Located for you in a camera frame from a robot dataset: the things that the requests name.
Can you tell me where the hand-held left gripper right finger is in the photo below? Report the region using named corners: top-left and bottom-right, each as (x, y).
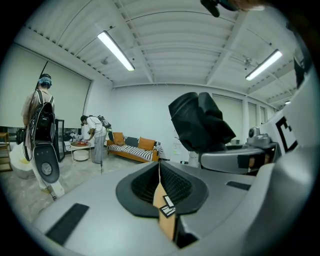
top-left (159, 161), bottom-right (256, 256)

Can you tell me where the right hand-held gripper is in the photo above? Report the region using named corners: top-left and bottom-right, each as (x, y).
top-left (199, 109), bottom-right (298, 174)

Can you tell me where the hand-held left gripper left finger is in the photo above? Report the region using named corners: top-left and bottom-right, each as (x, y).
top-left (32, 161), bottom-right (181, 256)

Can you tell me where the black umbrella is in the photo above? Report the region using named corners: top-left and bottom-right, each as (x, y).
top-left (168, 91), bottom-right (237, 154)

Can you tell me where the person's right hand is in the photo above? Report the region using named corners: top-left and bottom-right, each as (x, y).
top-left (248, 153), bottom-right (271, 168)

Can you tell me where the white water dispenser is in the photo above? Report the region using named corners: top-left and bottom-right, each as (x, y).
top-left (172, 141), bottom-right (182, 161)

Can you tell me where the white roller blind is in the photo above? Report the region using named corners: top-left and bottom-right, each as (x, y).
top-left (46, 59), bottom-right (92, 130)
top-left (0, 43), bottom-right (50, 128)
top-left (211, 93), bottom-right (244, 142)
top-left (247, 101), bottom-right (258, 126)

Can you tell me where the white round side table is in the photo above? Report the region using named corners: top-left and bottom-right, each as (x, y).
top-left (69, 139), bottom-right (92, 163)

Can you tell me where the orange sofa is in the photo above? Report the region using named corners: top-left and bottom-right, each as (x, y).
top-left (106, 131), bottom-right (163, 163)

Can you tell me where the striped blanket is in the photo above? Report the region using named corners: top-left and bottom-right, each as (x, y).
top-left (107, 144), bottom-right (154, 161)

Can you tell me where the orange cushion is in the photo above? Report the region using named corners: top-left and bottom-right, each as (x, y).
top-left (138, 136), bottom-right (156, 151)
top-left (112, 131), bottom-right (126, 146)

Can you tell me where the black cushion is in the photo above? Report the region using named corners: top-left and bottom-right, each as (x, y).
top-left (123, 136), bottom-right (141, 148)

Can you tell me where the black glass-door fridge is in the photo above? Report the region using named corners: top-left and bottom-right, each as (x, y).
top-left (53, 118), bottom-right (66, 162)

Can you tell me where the white pouf seat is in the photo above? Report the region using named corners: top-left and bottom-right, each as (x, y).
top-left (9, 143), bottom-right (36, 180)

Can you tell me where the long ceiling lamp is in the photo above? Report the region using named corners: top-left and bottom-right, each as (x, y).
top-left (97, 30), bottom-right (136, 72)
top-left (245, 49), bottom-right (283, 81)

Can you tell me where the wooden shelf rack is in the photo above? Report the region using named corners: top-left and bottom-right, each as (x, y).
top-left (0, 131), bottom-right (13, 173)

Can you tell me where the person's black clothing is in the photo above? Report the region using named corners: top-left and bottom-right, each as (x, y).
top-left (284, 21), bottom-right (313, 89)

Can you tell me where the black power cable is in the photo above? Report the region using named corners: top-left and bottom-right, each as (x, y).
top-left (46, 184), bottom-right (57, 201)
top-left (99, 139), bottom-right (104, 175)

